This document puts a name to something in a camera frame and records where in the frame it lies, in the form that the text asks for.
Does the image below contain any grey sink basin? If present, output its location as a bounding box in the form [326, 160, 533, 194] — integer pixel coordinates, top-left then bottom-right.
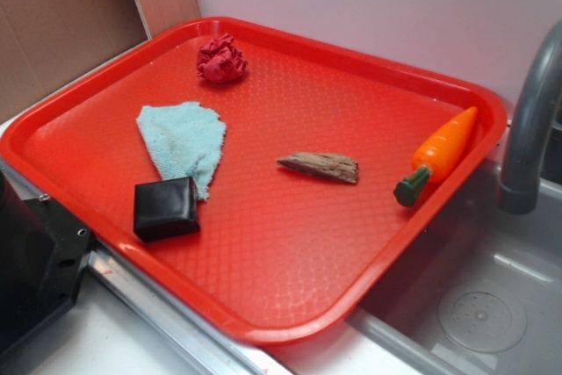
[349, 163, 561, 374]

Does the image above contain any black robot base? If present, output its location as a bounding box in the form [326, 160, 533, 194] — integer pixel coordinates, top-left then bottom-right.
[1, 176, 93, 360]

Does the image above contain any grey faucet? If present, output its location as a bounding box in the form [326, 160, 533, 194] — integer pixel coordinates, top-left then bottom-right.
[498, 23, 561, 214]

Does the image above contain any brown wood chip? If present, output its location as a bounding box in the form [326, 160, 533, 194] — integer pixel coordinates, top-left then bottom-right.
[276, 152, 358, 184]

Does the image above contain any brown cardboard panel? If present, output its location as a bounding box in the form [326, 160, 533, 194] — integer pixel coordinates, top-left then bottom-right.
[1, 0, 199, 121]

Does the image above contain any light blue cloth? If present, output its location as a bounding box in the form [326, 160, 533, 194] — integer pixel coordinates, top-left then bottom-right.
[136, 102, 227, 201]

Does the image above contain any red plastic tray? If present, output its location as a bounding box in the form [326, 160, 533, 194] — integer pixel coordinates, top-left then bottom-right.
[1, 18, 507, 345]

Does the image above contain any black rectangular block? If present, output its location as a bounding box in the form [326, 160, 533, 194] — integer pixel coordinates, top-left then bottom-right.
[133, 177, 200, 242]

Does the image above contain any crumpled red paper ball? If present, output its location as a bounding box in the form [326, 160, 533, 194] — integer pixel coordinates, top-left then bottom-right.
[196, 33, 248, 84]

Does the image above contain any orange toy carrot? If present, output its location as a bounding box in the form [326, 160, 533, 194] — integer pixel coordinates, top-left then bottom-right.
[393, 106, 478, 207]

